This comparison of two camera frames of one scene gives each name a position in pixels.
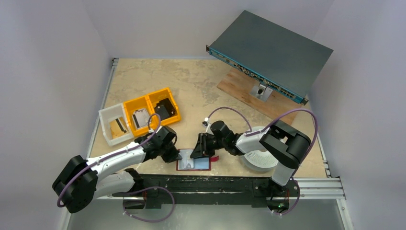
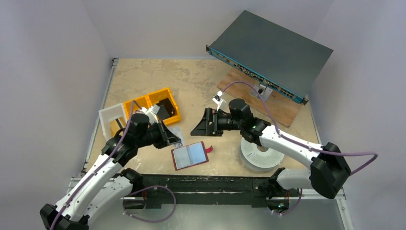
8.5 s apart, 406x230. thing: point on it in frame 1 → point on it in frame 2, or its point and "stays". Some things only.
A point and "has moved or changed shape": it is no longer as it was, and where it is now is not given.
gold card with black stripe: x=117 y=127 stays
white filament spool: x=260 y=160 stays
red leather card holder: x=200 y=164 has moved or changed shape
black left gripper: x=173 y=155 → x=166 y=137
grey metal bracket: x=261 y=91 stays
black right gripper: x=203 y=144 → x=214 y=122
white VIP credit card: x=186 y=162 → x=176 y=131
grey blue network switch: x=271 y=55 stays
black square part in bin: x=164 y=109 stays
